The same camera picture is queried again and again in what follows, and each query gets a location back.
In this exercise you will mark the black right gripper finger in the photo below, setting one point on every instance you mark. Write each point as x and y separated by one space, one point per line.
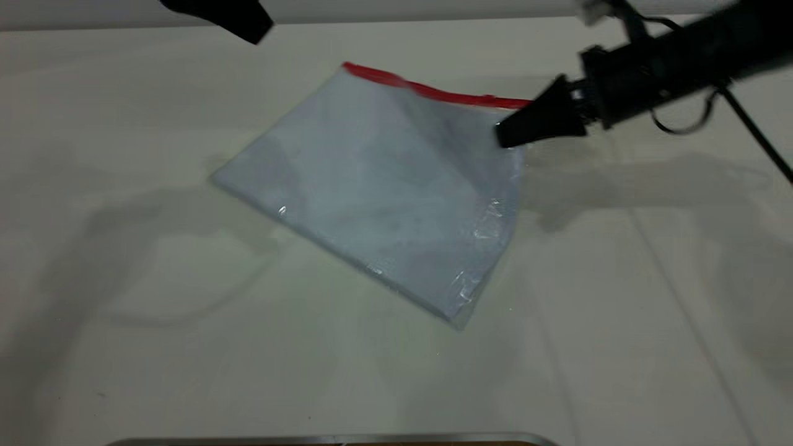
557 96
539 129

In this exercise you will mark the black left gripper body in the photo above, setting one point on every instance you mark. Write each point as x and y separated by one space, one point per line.
186 5

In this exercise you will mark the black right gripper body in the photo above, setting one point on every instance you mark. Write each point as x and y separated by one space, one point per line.
619 83

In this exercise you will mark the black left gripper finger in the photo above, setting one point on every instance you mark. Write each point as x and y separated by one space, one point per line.
245 21

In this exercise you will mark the clear plastic bag red zipper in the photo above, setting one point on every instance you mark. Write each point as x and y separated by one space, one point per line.
384 179

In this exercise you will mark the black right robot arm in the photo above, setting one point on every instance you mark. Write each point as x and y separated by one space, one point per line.
725 46

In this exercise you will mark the silver metal rim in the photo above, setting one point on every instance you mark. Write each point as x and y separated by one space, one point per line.
334 440

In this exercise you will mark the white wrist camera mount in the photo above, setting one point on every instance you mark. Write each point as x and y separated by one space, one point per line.
598 9

